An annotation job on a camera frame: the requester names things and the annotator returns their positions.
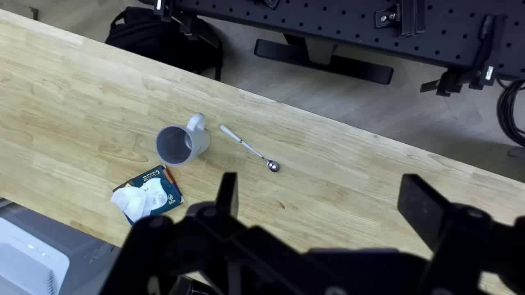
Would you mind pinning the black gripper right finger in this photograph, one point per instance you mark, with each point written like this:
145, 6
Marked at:
424, 210

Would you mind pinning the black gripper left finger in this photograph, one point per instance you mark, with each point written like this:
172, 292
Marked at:
228, 193

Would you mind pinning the white ceramic mug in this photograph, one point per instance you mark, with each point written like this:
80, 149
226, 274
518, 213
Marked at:
198, 142

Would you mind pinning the crumpled white tissue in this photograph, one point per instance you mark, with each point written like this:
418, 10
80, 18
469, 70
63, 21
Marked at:
134, 200

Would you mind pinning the black stand base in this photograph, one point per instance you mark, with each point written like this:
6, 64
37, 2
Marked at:
329, 59

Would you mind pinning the black backpack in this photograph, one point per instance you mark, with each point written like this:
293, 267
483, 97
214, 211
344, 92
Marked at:
159, 38

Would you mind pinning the black perforated breadboard table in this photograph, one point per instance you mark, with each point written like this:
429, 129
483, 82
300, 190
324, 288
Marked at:
339, 21

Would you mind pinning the white plastic bin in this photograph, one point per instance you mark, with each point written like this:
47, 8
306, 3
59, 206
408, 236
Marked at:
27, 262

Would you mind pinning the black mount clamp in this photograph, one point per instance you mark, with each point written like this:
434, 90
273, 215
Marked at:
462, 75
403, 16

